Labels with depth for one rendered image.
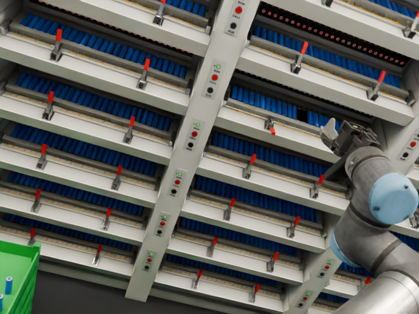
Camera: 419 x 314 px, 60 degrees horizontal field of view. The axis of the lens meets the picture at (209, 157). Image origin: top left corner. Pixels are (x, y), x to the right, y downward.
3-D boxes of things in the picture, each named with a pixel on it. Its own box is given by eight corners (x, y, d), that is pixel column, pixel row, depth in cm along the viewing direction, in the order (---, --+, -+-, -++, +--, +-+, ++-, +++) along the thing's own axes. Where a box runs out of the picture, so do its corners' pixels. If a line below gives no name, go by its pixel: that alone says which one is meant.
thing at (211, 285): (279, 314, 166) (293, 306, 156) (151, 284, 157) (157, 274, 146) (279, 271, 179) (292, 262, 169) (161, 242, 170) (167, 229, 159)
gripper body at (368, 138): (368, 127, 92) (390, 148, 81) (351, 155, 96) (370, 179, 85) (341, 118, 91) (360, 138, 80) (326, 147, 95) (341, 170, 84)
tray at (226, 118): (372, 175, 129) (391, 160, 122) (212, 124, 119) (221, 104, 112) (364, 134, 142) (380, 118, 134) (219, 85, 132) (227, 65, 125)
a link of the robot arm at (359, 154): (379, 194, 81) (340, 182, 80) (370, 182, 86) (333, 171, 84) (401, 161, 77) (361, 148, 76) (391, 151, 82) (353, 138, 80)
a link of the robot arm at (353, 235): (360, 282, 73) (391, 237, 68) (317, 244, 81) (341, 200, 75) (381, 269, 80) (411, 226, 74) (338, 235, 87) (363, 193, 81)
